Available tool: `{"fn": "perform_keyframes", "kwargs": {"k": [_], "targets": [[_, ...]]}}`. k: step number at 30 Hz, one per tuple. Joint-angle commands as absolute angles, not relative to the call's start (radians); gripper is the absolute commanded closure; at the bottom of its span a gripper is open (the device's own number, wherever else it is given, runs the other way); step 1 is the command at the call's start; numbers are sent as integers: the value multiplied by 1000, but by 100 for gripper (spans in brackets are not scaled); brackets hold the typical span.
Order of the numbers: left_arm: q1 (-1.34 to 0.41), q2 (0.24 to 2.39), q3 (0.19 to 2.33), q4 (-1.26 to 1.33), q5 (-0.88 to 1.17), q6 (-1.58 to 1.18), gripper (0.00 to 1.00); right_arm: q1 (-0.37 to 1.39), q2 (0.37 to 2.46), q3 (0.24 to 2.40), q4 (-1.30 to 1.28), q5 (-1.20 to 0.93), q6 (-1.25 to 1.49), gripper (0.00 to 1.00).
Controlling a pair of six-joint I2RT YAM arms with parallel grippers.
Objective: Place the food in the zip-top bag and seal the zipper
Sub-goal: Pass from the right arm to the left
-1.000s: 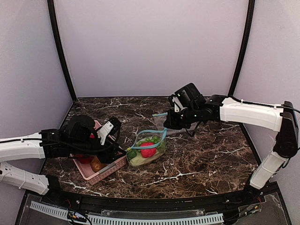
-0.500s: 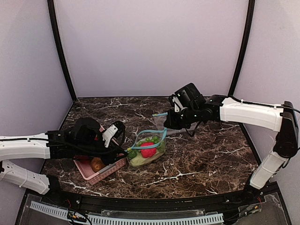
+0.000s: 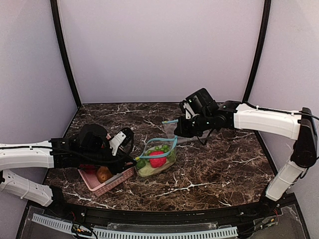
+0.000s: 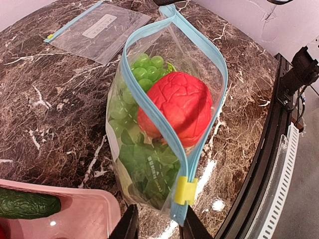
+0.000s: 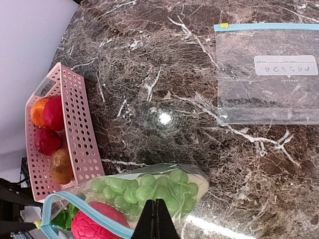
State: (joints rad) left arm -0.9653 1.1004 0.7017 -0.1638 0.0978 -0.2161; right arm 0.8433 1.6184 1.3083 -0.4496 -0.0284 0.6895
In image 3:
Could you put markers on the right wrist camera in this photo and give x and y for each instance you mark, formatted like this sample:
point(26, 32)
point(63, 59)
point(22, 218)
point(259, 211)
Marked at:
point(187, 110)

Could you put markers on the red toy fruit front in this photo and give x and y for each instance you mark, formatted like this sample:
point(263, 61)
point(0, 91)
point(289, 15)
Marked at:
point(90, 170)

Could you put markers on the green toy leafy vegetable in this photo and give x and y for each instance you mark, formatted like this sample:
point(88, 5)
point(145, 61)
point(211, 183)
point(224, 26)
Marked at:
point(141, 163)

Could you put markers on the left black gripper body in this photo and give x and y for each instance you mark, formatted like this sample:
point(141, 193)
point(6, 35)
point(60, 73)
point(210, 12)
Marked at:
point(122, 164)

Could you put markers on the black frame post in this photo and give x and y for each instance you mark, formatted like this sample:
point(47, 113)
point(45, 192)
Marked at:
point(259, 49)
point(63, 52)

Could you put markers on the black front rail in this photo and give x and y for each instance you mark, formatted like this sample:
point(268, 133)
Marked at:
point(243, 215)

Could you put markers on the green toy bell pepper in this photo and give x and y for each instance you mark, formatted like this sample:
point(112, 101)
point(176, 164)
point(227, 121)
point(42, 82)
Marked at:
point(169, 153)

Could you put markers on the left black frame post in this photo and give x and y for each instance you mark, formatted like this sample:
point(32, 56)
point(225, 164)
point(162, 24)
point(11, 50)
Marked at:
point(63, 52)

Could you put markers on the white slotted cable duct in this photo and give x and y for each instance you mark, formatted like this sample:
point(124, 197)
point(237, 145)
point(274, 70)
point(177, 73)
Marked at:
point(127, 231)

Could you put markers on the right black frame post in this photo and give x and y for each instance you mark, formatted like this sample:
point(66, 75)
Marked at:
point(259, 49)

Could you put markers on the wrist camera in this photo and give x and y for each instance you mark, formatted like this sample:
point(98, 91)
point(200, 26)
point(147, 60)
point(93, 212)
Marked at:
point(187, 110)
point(122, 139)

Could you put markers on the clear zip bag blue zipper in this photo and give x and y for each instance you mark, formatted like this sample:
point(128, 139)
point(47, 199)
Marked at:
point(172, 142)

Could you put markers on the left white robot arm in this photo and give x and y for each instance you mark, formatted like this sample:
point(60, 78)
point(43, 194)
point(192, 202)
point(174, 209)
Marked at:
point(54, 153)

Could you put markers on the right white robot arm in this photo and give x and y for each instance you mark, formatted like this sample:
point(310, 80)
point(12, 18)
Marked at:
point(201, 113)

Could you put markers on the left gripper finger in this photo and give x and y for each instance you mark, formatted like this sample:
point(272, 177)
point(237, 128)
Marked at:
point(129, 160)
point(121, 168)

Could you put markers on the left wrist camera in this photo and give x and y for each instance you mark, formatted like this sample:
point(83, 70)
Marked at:
point(122, 139)

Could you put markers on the brown toy potato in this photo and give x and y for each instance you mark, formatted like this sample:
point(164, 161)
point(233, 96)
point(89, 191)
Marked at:
point(103, 174)

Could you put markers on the pink perforated plastic basket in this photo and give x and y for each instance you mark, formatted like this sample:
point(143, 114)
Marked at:
point(90, 179)

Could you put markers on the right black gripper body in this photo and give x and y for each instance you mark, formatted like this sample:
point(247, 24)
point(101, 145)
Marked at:
point(186, 127)

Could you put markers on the red toy tomato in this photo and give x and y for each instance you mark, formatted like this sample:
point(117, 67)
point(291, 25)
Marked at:
point(157, 162)

